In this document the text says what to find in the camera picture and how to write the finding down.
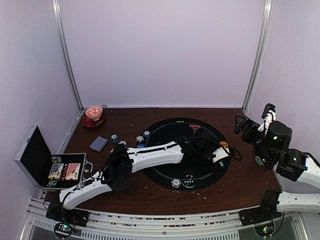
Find right aluminium frame post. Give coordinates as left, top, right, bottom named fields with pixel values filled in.
left=242, top=0, right=274, bottom=114

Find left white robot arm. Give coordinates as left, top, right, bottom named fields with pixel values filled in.
left=48, top=137, right=229, bottom=222

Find chips in case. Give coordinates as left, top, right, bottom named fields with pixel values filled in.
left=51, top=155, right=62, bottom=163

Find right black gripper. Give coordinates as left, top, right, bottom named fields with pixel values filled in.
left=234, top=114, right=275, bottom=168

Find left aluminium frame post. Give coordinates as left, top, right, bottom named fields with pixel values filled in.
left=52, top=0, right=84, bottom=111

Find round black poker mat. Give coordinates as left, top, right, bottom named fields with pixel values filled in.
left=141, top=117, right=231, bottom=191

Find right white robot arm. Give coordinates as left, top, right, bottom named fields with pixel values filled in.
left=234, top=113, right=320, bottom=221

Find blue white chips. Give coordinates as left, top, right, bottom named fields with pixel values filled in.
left=135, top=135, right=144, bottom=143
left=171, top=178, right=182, bottom=189

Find green white chip stack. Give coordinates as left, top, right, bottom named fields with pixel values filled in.
left=110, top=134, right=119, bottom=144

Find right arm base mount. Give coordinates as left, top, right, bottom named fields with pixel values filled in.
left=239, top=206, right=283, bottom=227

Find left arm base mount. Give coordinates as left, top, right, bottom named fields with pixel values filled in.
left=45, top=208, right=89, bottom=227

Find green white chips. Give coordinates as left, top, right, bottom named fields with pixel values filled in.
left=142, top=130, right=151, bottom=137

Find aluminium front rail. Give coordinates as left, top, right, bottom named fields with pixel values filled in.
left=18, top=202, right=311, bottom=240

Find white green paper cup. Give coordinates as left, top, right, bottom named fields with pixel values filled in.
left=254, top=155, right=264, bottom=166

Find dark red saucer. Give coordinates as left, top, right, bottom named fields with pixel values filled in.
left=81, top=114, right=106, bottom=128

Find red black all-in triangle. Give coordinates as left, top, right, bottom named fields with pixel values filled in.
left=189, top=124, right=202, bottom=134

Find orange big blind button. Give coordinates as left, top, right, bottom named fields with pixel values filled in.
left=219, top=141, right=229, bottom=148

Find aluminium poker case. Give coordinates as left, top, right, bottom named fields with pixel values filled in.
left=14, top=125, right=93, bottom=191

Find blue small blind button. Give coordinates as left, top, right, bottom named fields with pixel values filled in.
left=136, top=143, right=146, bottom=148

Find blue card deck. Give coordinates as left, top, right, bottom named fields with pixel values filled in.
left=89, top=136, right=108, bottom=152

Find blue white chip stack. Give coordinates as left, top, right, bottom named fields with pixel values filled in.
left=117, top=140, right=127, bottom=146

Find red card box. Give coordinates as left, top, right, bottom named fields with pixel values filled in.
left=65, top=163, right=81, bottom=181

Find yellow blue card box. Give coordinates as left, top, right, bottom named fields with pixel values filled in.
left=48, top=163, right=64, bottom=180

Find red white patterned bowl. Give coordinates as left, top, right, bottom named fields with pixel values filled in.
left=84, top=105, right=103, bottom=121

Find aluminium frame post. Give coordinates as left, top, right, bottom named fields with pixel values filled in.
left=242, top=0, right=274, bottom=114
left=52, top=0, right=84, bottom=111

